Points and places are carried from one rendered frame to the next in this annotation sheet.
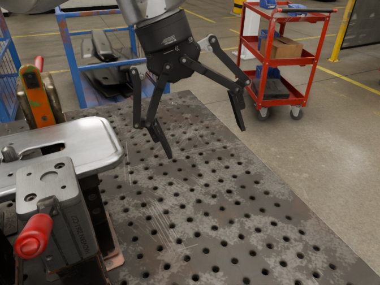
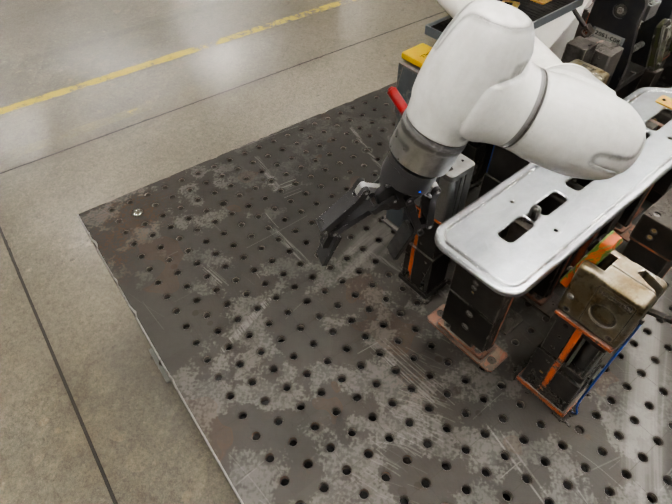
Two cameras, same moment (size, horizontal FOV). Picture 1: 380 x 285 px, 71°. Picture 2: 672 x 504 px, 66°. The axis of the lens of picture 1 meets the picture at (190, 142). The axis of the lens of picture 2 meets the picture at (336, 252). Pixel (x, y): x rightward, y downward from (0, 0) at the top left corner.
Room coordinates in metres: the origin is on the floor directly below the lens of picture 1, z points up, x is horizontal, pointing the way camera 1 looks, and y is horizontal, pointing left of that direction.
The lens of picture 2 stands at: (0.93, -0.19, 1.66)
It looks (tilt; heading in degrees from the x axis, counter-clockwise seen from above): 49 degrees down; 167
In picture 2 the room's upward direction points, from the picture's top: straight up
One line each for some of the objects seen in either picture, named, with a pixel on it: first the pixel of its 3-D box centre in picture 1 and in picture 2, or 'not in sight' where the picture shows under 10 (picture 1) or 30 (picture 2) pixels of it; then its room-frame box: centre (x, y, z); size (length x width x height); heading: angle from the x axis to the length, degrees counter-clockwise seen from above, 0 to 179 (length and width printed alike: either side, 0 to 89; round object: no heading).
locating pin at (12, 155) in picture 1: (10, 155); (533, 214); (0.36, 0.31, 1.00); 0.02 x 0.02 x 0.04
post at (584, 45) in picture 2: not in sight; (554, 118); (-0.03, 0.59, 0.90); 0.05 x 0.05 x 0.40; 27
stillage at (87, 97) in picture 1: (109, 52); not in sight; (2.69, 0.79, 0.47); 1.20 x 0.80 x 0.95; 24
